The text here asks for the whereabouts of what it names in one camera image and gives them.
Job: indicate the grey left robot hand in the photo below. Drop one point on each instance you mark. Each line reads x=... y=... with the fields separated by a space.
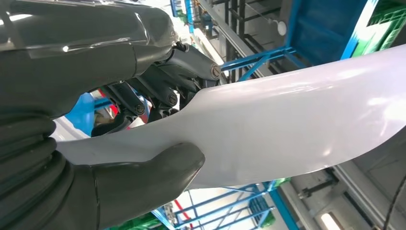
x=69 y=63

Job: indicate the blue metal shelf rack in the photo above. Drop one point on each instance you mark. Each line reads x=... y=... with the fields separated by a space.
x=253 y=58

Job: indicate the white round disc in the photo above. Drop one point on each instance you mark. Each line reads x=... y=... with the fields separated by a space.
x=281 y=28

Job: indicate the green plastic crate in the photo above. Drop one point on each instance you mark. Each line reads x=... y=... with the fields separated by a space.
x=390 y=25

